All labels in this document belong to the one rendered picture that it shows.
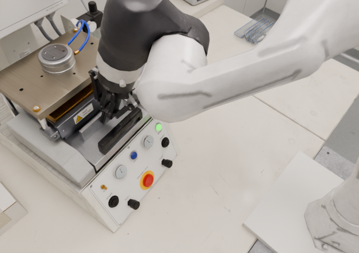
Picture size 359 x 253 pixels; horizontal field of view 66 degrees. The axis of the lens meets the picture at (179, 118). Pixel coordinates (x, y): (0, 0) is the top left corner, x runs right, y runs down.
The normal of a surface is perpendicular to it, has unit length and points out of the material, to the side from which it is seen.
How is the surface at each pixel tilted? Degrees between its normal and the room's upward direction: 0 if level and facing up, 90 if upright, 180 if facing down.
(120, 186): 65
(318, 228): 84
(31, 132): 0
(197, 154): 0
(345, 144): 0
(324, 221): 84
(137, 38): 102
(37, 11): 90
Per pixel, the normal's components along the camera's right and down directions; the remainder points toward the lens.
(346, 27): -0.01, 0.45
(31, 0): 0.83, 0.47
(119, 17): -0.55, 0.51
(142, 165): 0.77, 0.16
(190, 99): 0.06, 0.73
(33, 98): 0.06, -0.62
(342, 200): -1.00, 0.00
